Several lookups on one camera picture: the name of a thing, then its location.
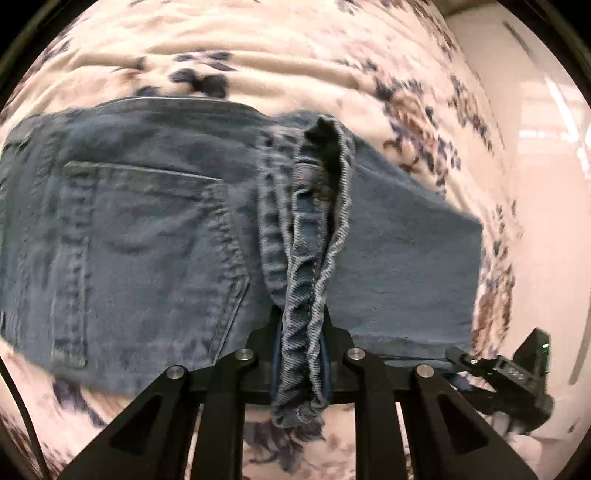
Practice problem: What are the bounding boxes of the black cable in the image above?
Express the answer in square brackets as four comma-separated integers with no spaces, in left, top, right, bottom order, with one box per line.
[0,357,49,480]

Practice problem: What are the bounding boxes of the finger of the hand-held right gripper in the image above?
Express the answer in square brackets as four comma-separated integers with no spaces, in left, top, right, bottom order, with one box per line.
[445,346,503,378]

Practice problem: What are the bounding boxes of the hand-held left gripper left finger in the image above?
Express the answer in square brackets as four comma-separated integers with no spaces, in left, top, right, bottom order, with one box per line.
[60,318,283,480]

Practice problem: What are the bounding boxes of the white headboard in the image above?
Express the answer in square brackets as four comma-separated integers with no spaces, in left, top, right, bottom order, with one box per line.
[443,0,591,467]

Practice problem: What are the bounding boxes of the blue jeans pants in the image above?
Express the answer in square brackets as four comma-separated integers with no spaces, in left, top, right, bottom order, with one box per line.
[0,97,483,430]

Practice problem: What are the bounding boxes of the floral bed blanket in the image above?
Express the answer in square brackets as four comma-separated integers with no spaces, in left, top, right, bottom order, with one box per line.
[0,0,525,480]

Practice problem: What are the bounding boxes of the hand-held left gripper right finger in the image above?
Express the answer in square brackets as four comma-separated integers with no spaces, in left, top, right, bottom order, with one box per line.
[323,316,539,480]

